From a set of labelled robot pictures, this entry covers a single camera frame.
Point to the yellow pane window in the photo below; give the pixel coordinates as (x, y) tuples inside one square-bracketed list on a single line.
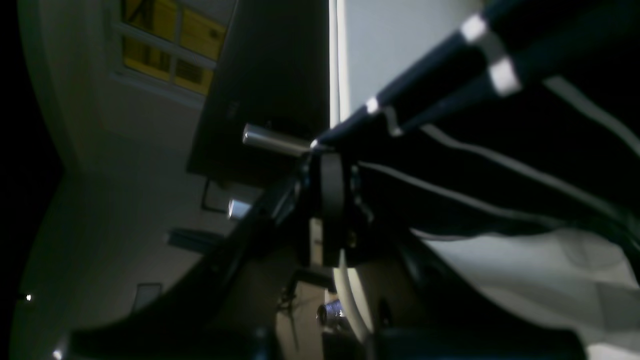
[(168, 47)]

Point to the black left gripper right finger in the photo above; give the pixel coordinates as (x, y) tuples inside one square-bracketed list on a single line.
[(403, 302)]

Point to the navy white striped t-shirt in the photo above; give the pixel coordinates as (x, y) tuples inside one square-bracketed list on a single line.
[(524, 120)]

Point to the white door frame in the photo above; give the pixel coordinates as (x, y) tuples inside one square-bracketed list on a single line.
[(339, 83)]

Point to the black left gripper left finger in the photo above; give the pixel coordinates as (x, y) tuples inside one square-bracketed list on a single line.
[(225, 306)]

